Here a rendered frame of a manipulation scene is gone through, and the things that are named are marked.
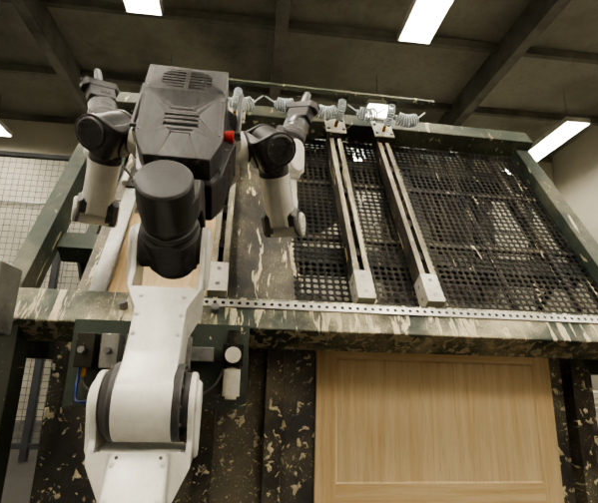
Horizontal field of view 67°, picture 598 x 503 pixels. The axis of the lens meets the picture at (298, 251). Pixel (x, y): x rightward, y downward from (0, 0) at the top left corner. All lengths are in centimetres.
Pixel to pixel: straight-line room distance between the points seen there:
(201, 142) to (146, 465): 68
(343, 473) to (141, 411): 97
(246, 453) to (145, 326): 82
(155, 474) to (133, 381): 16
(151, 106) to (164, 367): 61
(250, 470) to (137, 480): 81
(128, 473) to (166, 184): 52
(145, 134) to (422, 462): 138
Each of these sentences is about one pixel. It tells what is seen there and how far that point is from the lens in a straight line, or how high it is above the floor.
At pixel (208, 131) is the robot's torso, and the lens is 111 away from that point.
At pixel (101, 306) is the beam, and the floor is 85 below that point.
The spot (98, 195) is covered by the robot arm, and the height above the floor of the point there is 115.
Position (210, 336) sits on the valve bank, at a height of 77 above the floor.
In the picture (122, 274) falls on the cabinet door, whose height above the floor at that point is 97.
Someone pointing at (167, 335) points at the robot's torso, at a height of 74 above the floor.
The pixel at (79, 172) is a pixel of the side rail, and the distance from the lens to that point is 201.
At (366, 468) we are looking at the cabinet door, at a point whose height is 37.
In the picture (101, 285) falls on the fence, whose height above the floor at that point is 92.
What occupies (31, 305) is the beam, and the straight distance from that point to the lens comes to 154.
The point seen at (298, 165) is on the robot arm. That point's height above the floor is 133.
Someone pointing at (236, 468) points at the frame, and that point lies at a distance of 168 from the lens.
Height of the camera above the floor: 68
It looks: 15 degrees up
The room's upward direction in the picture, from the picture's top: 2 degrees clockwise
